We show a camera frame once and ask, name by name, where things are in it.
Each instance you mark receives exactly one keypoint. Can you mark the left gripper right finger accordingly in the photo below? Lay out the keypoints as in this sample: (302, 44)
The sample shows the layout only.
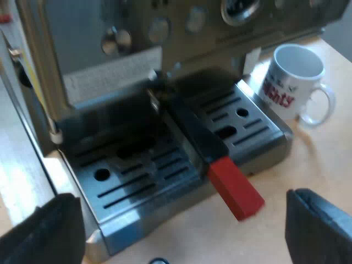
(321, 231)

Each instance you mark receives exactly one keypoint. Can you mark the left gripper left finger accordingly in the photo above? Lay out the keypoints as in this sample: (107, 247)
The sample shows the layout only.
(44, 233)

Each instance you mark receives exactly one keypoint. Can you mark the white mug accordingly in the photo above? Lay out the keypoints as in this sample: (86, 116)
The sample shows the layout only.
(291, 71)

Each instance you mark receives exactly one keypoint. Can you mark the steel espresso machine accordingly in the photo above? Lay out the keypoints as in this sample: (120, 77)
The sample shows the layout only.
(132, 192)

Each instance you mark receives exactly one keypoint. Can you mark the metal block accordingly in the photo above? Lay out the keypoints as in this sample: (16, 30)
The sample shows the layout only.
(22, 154)

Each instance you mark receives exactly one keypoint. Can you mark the bright blue tamper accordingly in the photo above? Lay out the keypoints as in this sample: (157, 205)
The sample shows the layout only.
(159, 261)

